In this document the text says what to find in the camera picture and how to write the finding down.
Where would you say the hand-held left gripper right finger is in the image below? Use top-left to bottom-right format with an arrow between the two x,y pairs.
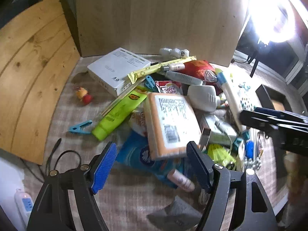
186,141 -> 277,231

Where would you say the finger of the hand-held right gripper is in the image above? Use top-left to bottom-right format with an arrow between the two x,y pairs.
254,107 -> 308,125
241,111 -> 308,152

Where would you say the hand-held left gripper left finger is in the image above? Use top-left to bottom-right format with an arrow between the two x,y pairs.
26,141 -> 118,231

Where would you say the yellow-green shuttlecock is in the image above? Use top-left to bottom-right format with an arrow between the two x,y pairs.
207,144 -> 237,169

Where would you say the black storage box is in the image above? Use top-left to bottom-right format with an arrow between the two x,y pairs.
255,84 -> 293,113

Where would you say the blue clothespin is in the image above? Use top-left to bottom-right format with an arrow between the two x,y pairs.
68,120 -> 93,135
232,130 -> 249,150
144,76 -> 157,92

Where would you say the silver keychain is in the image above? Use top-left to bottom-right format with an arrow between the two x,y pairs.
245,158 -> 262,171

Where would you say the orange box white label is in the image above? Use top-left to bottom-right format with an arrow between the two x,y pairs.
144,93 -> 202,160

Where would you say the white bottle blue cap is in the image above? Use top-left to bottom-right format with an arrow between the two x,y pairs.
216,70 -> 244,128

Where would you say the coffee creamer packet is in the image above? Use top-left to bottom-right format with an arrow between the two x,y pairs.
155,80 -> 184,95
130,109 -> 148,136

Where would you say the white plastic bottle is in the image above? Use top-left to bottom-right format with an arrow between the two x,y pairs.
187,85 -> 222,112

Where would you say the pink lip balm tube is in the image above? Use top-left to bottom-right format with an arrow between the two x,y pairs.
168,169 -> 195,192

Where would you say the blue wet wipes pack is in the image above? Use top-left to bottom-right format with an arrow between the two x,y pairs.
117,132 -> 190,188

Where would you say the blue round lid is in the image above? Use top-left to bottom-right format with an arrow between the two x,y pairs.
245,141 -> 255,158

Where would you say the green tube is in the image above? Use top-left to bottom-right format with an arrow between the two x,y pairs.
91,90 -> 148,141

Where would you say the small yellow red toy figure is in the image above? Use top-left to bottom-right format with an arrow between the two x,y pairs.
74,87 -> 94,105

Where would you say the white power strip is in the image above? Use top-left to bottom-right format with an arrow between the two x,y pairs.
14,189 -> 33,230

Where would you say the white tube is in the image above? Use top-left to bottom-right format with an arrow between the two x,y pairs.
164,70 -> 204,85

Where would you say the red cloth pouch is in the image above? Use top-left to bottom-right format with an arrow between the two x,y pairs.
182,60 -> 218,83

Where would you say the white lip balm stick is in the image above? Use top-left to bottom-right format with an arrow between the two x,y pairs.
161,63 -> 186,72

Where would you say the flat white box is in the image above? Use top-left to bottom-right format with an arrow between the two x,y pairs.
87,47 -> 151,97

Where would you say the long yellow paper sleeve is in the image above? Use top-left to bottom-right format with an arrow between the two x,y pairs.
127,56 -> 197,85

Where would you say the pine wooden board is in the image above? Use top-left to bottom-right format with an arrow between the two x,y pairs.
0,0 -> 81,165

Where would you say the white usb cable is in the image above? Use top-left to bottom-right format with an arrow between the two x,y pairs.
198,119 -> 233,150

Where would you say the black cable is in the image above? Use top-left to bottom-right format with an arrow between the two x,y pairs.
46,138 -> 82,176

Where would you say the bright ring light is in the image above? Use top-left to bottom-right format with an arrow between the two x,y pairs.
247,0 -> 297,44

